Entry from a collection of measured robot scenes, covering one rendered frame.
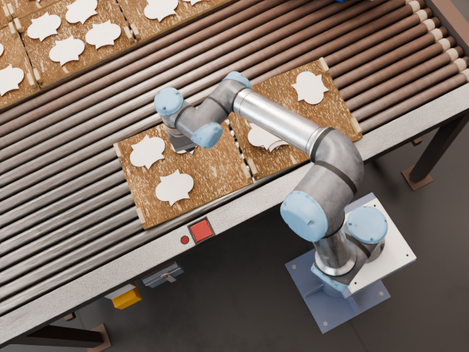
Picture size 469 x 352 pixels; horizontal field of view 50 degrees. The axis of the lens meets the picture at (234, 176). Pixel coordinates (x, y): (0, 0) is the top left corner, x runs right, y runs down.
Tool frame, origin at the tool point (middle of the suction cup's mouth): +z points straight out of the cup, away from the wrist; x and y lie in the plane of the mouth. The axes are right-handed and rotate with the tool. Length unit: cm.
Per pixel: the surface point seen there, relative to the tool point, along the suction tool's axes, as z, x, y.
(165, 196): 17.5, 7.4, 14.2
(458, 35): 17, -18, -105
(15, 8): 18, -93, 55
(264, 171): 18.4, 9.4, -21.3
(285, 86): 18.4, -19.9, -39.1
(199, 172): 18.4, 2.5, 0.5
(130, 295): 42, 32, 40
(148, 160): 17.5, -7.5, 16.8
